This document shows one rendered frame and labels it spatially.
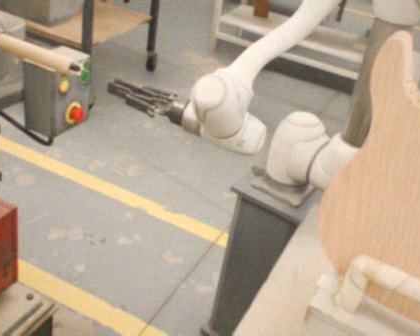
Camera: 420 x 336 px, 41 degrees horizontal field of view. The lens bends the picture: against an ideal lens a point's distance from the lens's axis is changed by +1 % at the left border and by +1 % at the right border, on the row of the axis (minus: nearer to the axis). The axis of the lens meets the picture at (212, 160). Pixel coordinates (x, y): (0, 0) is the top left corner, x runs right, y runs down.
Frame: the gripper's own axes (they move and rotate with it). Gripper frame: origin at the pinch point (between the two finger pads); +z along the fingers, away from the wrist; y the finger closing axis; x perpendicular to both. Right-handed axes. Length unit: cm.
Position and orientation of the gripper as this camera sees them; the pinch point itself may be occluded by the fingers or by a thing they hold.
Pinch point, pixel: (122, 89)
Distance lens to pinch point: 153.5
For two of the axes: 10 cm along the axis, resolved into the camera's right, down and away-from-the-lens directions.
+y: 4.3, -4.0, 8.1
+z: -8.9, -3.5, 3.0
